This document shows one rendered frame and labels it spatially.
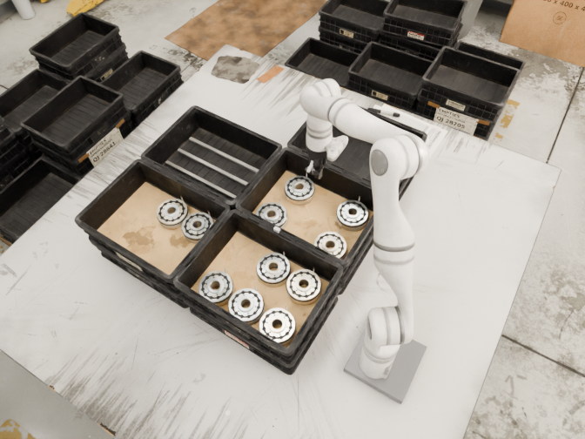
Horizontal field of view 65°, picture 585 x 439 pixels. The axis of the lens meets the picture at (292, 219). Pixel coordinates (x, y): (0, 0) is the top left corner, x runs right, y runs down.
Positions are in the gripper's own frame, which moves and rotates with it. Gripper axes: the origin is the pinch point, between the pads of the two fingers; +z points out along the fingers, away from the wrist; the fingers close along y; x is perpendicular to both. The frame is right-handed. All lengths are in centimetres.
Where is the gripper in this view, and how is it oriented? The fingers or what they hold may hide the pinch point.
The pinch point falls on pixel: (318, 172)
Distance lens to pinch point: 143.7
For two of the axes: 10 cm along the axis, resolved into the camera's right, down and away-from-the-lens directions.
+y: -5.3, 7.2, -4.4
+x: 8.5, 4.3, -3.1
